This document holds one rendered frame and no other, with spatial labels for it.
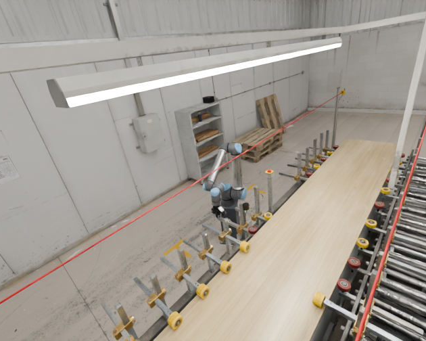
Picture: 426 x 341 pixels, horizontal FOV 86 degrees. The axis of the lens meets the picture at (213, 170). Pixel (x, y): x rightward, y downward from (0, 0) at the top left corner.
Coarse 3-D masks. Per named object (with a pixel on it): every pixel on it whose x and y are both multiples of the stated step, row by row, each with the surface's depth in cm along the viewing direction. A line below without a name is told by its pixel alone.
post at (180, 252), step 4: (180, 248) 167; (180, 252) 165; (184, 252) 168; (180, 256) 168; (184, 256) 169; (180, 260) 171; (184, 260) 170; (184, 264) 171; (184, 268) 172; (188, 284) 180; (188, 288) 184; (192, 288) 184
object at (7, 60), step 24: (360, 24) 205; (384, 24) 195; (24, 48) 57; (48, 48) 61; (72, 48) 65; (96, 48) 69; (120, 48) 74; (144, 48) 80; (168, 48) 87; (192, 48) 94; (0, 72) 59; (408, 96) 203; (408, 120) 210; (384, 216) 259
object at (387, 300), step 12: (396, 192) 242; (384, 228) 200; (396, 252) 204; (372, 264) 171; (384, 276) 174; (408, 276) 183; (360, 288) 155; (384, 288) 166; (420, 288) 173; (384, 300) 158; (396, 300) 157; (408, 300) 156; (408, 312) 150; (420, 312) 150; (348, 324) 137; (384, 324) 155; (348, 336) 141; (372, 336) 140; (396, 336) 139
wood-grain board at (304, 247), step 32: (352, 160) 304; (384, 160) 292; (320, 192) 250; (352, 192) 242; (288, 224) 213; (320, 224) 207; (352, 224) 201; (256, 256) 184; (288, 256) 180; (320, 256) 176; (224, 288) 163; (256, 288) 160; (288, 288) 156; (320, 288) 153; (192, 320) 146; (224, 320) 143; (256, 320) 141; (288, 320) 138
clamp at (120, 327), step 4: (132, 316) 147; (132, 320) 145; (120, 324) 143; (128, 324) 143; (132, 324) 145; (116, 328) 141; (120, 328) 141; (124, 328) 142; (128, 328) 144; (112, 332) 139; (116, 332) 139; (116, 336) 138; (120, 336) 141
